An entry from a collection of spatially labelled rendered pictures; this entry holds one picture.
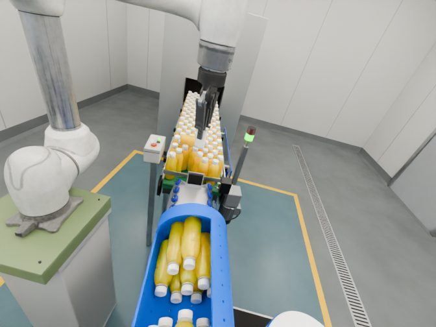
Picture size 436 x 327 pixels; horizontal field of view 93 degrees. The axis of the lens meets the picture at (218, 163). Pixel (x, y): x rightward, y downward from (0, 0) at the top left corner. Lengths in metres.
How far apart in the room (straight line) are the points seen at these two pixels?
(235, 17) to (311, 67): 4.75
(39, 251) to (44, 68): 0.60
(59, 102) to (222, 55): 0.63
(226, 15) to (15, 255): 0.93
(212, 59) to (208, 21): 0.07
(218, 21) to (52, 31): 0.56
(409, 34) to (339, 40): 1.21
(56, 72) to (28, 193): 0.41
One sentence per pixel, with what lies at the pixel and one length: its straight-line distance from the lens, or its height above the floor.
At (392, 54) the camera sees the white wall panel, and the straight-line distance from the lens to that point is 5.75.
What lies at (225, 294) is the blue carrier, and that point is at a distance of 0.70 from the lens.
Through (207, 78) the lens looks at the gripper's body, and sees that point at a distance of 0.56.
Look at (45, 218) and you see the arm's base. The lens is 1.00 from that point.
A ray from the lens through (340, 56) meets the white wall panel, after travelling 5.38.
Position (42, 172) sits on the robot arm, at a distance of 0.89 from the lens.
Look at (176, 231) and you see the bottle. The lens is 0.86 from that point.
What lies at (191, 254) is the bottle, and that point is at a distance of 0.76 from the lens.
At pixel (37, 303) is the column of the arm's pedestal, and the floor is 0.58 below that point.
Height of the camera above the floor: 1.81
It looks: 32 degrees down
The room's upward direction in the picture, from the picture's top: 15 degrees clockwise
